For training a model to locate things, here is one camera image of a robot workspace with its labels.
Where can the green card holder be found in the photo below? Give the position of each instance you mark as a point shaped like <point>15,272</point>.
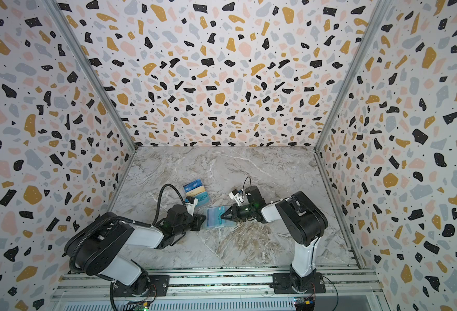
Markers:
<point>214,220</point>

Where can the teal VIP credit card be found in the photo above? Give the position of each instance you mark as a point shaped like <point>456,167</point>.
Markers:
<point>202,199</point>

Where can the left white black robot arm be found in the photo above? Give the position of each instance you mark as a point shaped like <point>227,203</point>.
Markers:
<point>95,250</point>

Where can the dark blue credit card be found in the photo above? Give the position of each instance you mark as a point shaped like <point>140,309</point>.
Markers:
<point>192,185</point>

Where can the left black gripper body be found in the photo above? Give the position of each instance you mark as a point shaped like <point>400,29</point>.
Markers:
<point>189,224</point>

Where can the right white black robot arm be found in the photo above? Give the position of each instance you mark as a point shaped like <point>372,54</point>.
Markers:
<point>305,222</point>

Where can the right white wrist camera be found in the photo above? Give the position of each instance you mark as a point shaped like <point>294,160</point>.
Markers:
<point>237,196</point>

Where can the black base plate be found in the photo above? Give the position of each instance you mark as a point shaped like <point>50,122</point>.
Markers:
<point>291,283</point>
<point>143,285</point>

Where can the aluminium rail frame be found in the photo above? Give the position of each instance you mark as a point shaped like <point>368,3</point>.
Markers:
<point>267,288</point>

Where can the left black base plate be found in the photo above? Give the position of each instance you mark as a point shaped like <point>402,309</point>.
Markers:
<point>143,285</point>

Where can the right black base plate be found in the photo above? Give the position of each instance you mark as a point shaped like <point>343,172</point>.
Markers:
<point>291,283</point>

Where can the beige credit card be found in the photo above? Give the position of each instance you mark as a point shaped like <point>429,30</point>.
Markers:
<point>196,192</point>

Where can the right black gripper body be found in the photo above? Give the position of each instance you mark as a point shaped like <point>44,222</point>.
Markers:
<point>235,212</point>

